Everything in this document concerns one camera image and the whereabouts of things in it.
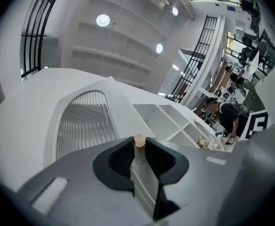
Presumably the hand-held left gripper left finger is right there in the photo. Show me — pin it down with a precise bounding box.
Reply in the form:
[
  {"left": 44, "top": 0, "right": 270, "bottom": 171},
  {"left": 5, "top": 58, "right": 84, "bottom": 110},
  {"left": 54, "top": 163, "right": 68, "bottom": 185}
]
[{"left": 17, "top": 137, "right": 155, "bottom": 226}]

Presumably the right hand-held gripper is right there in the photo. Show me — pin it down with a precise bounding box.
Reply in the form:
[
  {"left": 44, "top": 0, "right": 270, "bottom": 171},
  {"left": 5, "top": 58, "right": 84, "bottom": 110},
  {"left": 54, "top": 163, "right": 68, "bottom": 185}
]
[{"left": 213, "top": 111, "right": 275, "bottom": 226}]

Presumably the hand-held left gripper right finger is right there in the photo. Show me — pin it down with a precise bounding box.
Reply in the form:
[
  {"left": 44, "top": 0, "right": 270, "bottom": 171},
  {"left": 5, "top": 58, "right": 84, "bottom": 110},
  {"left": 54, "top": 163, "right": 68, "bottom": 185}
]
[{"left": 145, "top": 137, "right": 244, "bottom": 226}]

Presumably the grey office chair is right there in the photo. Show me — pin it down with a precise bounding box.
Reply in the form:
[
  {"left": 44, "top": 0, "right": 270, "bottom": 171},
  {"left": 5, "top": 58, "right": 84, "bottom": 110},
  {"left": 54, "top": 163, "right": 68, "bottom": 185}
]
[{"left": 258, "top": 40, "right": 270, "bottom": 57}]

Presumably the black office chair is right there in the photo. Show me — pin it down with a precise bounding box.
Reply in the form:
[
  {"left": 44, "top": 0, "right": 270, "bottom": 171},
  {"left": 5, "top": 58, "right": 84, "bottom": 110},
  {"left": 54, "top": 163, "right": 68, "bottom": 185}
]
[{"left": 239, "top": 32, "right": 256, "bottom": 59}]

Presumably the black metal railing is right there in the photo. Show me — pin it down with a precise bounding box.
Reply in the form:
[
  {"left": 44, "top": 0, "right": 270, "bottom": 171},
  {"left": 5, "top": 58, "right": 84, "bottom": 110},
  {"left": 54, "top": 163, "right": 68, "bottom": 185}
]
[
  {"left": 20, "top": 0, "right": 65, "bottom": 79},
  {"left": 172, "top": 15, "right": 217, "bottom": 104}
]

